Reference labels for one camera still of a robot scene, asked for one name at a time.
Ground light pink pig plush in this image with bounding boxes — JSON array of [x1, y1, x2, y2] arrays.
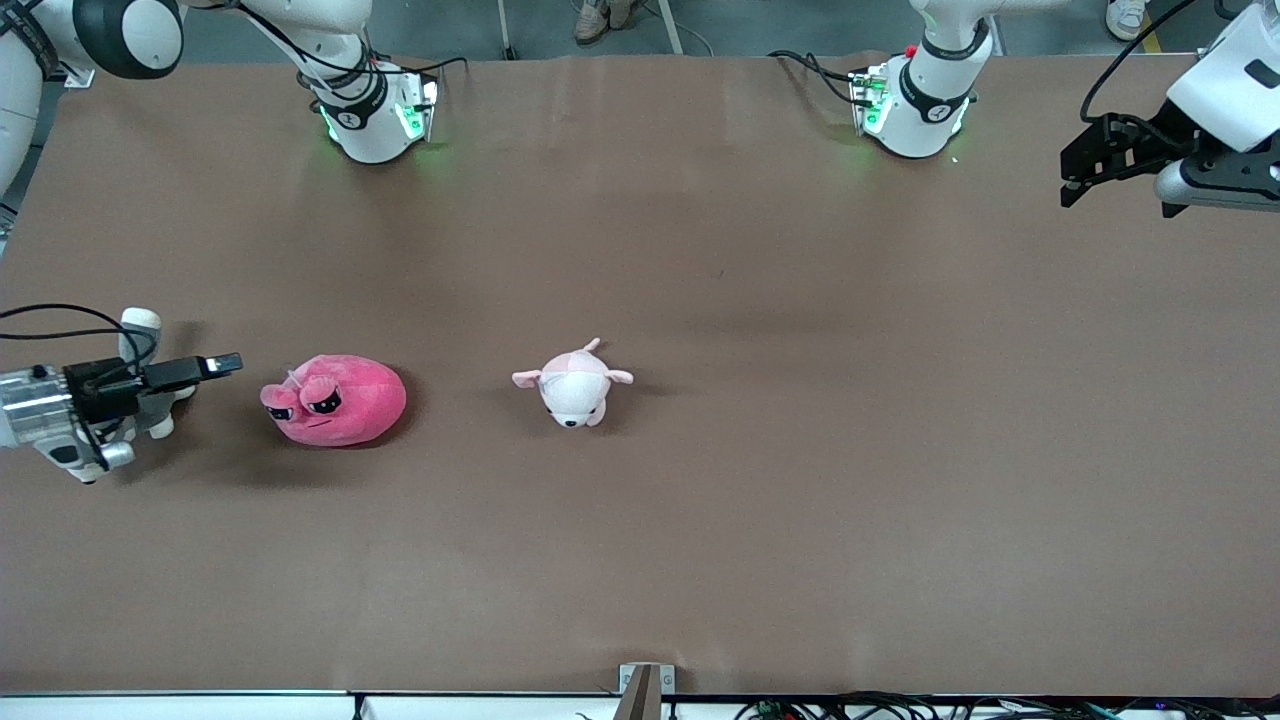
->
[[512, 337, 635, 429]]

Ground tangled black cables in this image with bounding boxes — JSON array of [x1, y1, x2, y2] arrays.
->
[[735, 690, 1280, 720]]

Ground metal table edge bracket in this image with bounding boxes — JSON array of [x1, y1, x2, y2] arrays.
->
[[619, 663, 676, 696]]

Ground round dark pink plush toy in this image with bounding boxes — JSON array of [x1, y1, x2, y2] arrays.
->
[[260, 354, 408, 448]]

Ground brown camera post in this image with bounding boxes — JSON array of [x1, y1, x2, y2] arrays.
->
[[612, 668, 663, 720]]

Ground black base cable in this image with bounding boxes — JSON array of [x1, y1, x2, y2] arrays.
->
[[768, 48, 866, 106], [240, 0, 468, 76]]

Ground black left base cable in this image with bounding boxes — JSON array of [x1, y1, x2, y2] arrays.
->
[[768, 48, 866, 106]]

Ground black right base cable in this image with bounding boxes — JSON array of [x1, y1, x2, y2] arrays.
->
[[240, 0, 468, 76]]

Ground grey white husky plush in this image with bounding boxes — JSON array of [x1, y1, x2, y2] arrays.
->
[[65, 308, 197, 486]]

